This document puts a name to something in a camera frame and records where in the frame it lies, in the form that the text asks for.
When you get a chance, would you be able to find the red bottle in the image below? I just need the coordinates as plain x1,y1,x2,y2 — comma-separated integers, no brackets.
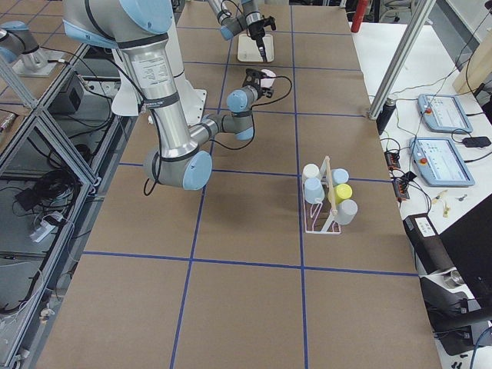
351,0,369,33

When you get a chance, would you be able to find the far teach pendant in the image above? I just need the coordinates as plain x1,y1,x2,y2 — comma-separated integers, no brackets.
417,94,473,134

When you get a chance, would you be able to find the black monitor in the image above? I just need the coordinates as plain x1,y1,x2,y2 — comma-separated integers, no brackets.
440,197,492,307

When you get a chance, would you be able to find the black thermos bottle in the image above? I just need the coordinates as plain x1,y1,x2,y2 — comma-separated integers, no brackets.
376,94,397,135

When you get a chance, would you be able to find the near teach pendant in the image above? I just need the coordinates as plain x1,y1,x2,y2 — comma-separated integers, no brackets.
409,137,475,188

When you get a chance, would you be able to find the yellow plastic cup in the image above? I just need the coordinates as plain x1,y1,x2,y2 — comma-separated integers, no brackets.
334,183,353,204

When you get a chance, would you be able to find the aluminium frame post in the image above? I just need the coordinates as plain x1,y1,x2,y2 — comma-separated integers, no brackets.
367,0,436,120

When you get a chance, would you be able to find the black box with label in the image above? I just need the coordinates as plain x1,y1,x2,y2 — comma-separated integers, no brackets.
403,213,454,273

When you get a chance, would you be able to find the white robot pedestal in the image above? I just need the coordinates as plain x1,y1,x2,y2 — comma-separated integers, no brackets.
112,1,207,126

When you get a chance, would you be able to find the white plastic cup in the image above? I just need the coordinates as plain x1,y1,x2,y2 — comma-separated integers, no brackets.
301,163,321,183

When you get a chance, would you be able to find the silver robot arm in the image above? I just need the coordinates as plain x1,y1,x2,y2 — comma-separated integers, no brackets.
208,0,276,62
63,1,274,191

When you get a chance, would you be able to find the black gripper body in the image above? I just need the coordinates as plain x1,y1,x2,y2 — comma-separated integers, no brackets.
247,14,276,40
242,68,274,98

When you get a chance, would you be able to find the cream plastic tray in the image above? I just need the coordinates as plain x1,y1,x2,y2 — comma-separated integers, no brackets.
237,34,274,63

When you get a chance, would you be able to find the grey plastic cup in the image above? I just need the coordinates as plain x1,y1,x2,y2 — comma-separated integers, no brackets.
335,199,358,225

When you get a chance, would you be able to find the white wire cup rack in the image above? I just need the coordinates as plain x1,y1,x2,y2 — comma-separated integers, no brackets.
302,156,341,235

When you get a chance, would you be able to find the teach pendant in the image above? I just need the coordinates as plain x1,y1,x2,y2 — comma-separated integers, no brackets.
409,137,475,188
417,94,473,134

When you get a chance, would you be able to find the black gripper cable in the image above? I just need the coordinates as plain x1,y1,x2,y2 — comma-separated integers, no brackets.
143,75,294,196

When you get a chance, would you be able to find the black power adapter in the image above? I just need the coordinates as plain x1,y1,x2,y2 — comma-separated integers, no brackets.
461,136,491,148

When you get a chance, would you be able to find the light blue cup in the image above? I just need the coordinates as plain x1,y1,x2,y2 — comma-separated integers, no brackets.
304,177,325,204
331,168,350,186

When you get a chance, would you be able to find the pink plastic cup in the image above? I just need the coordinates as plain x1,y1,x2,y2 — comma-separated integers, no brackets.
261,69,277,88

